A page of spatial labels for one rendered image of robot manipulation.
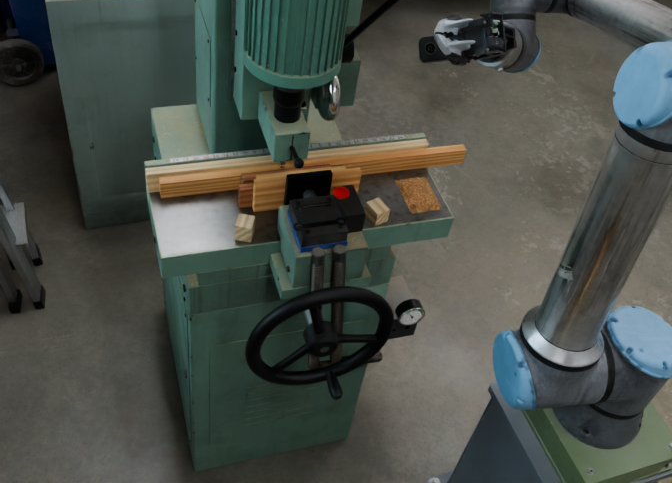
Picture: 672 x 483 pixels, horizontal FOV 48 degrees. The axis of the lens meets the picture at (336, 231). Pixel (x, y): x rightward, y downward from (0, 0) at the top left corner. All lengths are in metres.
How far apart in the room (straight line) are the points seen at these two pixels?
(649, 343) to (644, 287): 1.44
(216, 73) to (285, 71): 0.32
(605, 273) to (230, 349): 0.83
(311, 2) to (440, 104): 2.23
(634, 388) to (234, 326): 0.81
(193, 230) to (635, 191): 0.79
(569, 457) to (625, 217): 0.62
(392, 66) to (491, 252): 1.16
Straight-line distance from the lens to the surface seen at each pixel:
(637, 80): 1.13
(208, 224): 1.49
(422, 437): 2.31
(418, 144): 1.65
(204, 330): 1.64
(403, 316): 1.69
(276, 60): 1.30
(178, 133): 1.84
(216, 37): 1.56
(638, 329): 1.54
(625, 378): 1.52
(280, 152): 1.46
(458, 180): 3.06
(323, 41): 1.29
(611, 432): 1.66
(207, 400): 1.88
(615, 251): 1.25
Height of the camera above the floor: 1.98
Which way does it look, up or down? 46 degrees down
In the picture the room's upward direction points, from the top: 10 degrees clockwise
